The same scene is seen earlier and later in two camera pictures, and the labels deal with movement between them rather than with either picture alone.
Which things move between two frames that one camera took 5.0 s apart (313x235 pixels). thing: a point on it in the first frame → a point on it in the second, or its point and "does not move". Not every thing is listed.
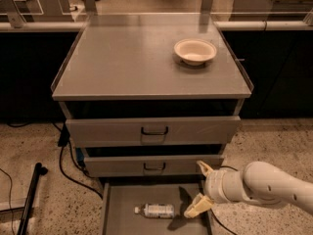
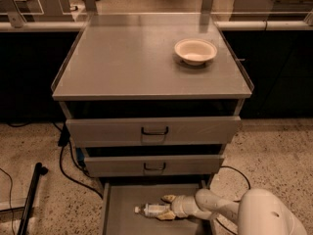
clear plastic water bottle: x=156 y=211 does not move
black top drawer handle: x=153 y=133 does not move
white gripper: x=214 y=184 → x=179 y=206
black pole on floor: x=23 y=224 does not move
